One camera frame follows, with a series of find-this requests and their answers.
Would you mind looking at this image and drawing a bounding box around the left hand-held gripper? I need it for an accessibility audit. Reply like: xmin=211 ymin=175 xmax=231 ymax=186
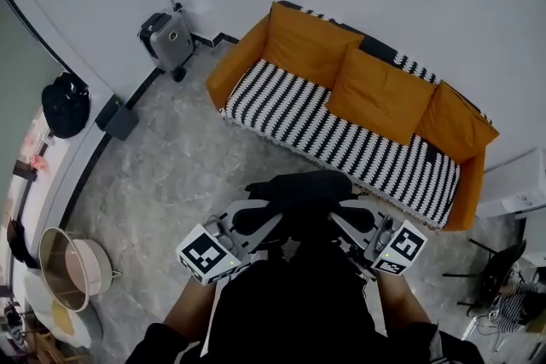
xmin=175 ymin=199 xmax=285 ymax=286

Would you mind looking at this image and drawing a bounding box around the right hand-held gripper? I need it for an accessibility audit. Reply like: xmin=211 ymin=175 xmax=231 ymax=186
xmin=327 ymin=199 xmax=429 ymax=277

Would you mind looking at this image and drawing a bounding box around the black garment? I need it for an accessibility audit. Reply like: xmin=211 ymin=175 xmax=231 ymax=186
xmin=245 ymin=169 xmax=370 ymax=252

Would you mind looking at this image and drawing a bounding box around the orange sofa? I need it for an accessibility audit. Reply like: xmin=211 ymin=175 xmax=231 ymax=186
xmin=206 ymin=0 xmax=500 ymax=232

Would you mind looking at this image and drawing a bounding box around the person's right forearm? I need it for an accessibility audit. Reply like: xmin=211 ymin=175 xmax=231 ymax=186
xmin=375 ymin=270 xmax=432 ymax=333

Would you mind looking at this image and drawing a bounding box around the person's left forearm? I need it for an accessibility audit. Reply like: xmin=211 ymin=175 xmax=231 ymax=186
xmin=164 ymin=279 xmax=218 ymax=342

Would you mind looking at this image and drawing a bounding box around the black chair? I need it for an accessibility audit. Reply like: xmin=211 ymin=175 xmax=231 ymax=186
xmin=442 ymin=239 xmax=528 ymax=317

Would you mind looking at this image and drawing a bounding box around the person's black clothing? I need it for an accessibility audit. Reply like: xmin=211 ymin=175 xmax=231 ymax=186
xmin=125 ymin=242 xmax=487 ymax=364

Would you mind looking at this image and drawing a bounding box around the white cabinet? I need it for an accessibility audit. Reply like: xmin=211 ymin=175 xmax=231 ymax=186
xmin=475 ymin=147 xmax=546 ymax=222

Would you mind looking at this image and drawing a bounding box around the white yellow egg-shaped cushion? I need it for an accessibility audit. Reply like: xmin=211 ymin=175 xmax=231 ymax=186
xmin=25 ymin=268 xmax=103 ymax=349

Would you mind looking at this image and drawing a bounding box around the black square bin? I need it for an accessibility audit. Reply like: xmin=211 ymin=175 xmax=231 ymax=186
xmin=94 ymin=94 xmax=141 ymax=142

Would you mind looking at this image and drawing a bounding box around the small dark hanging bag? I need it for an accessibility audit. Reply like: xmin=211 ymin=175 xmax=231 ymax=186
xmin=6 ymin=217 xmax=38 ymax=269

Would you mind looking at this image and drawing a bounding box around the round black bag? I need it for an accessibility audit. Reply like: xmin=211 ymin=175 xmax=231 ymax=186
xmin=41 ymin=71 xmax=91 ymax=141

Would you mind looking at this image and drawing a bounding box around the silver scooter suitcase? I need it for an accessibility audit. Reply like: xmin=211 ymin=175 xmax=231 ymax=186
xmin=139 ymin=0 xmax=197 ymax=83

